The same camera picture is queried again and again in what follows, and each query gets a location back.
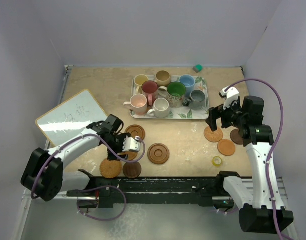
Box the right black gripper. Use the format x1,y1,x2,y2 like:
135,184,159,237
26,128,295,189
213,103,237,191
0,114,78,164
206,97,247,132

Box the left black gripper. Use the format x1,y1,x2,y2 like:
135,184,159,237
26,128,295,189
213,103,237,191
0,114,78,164
103,133,130,160

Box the woven rattan coaster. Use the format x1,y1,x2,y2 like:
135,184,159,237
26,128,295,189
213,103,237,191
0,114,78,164
203,126,223,143
99,159,122,179

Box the light wood round coaster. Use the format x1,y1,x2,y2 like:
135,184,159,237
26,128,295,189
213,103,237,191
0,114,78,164
124,151,138,161

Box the dark walnut round coaster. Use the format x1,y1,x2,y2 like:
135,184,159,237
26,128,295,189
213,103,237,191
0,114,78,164
123,162,142,179

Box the brown ringed wooden saucer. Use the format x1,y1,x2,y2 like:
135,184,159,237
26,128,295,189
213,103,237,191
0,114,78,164
124,124,145,140

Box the floral serving tray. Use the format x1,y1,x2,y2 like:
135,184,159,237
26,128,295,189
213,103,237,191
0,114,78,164
129,75,209,121

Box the large brown ringed saucer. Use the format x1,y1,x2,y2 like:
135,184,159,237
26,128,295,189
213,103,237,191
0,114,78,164
147,143,170,165

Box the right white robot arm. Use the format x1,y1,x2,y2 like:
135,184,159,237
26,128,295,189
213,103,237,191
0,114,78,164
206,96,294,235

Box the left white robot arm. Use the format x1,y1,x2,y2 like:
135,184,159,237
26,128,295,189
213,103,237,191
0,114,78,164
20,115,140,202

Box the grey cup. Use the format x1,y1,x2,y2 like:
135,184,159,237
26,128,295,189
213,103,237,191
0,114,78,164
189,90,205,110

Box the right dark wood coaster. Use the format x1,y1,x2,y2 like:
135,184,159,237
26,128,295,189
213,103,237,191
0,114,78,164
230,129,243,145

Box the right light wood coaster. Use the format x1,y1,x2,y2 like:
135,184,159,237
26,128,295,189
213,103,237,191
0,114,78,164
217,139,235,156

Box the light blue cup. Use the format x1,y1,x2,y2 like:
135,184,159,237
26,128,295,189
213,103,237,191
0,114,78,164
179,75,195,97

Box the tan wooden cup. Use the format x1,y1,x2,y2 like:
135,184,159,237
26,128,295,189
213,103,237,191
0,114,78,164
155,70,171,87

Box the green floral mug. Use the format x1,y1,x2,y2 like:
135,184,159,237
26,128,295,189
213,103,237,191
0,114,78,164
157,81,186,109

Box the green eraser block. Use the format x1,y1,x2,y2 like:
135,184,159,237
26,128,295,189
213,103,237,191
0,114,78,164
192,64,203,73

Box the yellow tape roll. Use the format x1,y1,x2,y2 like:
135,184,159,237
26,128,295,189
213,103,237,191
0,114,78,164
211,156,222,167

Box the white beige mug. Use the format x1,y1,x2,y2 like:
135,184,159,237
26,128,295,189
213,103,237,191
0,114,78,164
147,98,170,118

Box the red pink mug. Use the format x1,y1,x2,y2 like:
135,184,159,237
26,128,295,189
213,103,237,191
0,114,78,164
141,80,158,106

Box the yellow mug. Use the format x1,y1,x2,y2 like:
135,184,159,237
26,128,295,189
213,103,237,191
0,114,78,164
133,74,148,94

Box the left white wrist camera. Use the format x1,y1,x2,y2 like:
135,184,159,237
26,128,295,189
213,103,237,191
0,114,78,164
122,136,141,153

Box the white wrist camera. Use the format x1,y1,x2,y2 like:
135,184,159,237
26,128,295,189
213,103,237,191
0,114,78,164
122,136,141,153
219,87,239,110

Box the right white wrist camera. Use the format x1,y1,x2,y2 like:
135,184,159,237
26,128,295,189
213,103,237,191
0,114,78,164
219,87,239,110

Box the black aluminium base frame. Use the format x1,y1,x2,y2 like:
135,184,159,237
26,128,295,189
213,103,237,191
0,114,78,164
22,169,286,210

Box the small whiteboard wooden frame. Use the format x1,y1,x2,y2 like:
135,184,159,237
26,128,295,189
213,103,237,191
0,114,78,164
35,89,107,147

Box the loose purple cable loop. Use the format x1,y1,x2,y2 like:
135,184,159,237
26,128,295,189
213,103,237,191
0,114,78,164
76,184,127,222

